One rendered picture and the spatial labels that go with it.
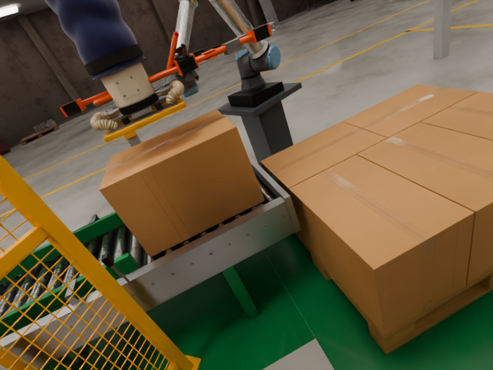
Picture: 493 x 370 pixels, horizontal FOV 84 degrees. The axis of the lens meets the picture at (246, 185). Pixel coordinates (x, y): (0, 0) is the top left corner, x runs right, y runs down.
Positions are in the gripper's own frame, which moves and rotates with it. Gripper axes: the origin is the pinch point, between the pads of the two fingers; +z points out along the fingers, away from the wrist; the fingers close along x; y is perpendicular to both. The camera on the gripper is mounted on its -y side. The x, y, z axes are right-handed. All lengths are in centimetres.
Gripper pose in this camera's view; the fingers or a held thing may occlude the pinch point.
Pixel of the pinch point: (191, 62)
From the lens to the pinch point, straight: 130.3
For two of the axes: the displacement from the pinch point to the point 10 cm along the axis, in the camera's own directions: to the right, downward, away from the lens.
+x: -3.3, -8.0, -5.1
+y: -8.8, 4.5, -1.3
